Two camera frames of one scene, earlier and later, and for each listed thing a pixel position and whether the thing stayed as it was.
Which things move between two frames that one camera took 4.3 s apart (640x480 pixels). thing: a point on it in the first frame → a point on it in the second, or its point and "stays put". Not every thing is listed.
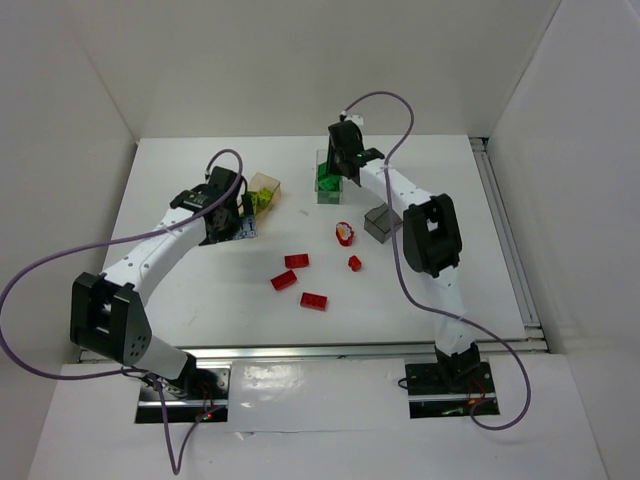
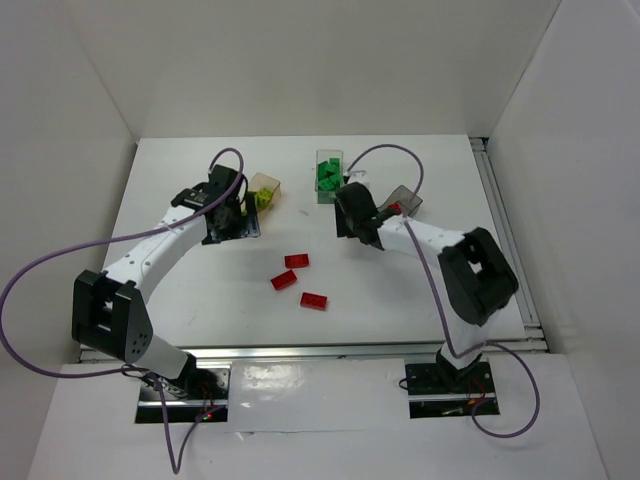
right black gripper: (338, 163) → (341, 220)
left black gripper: (248, 206) stays put
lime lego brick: (264, 197) stays put
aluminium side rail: (533, 341) stays put
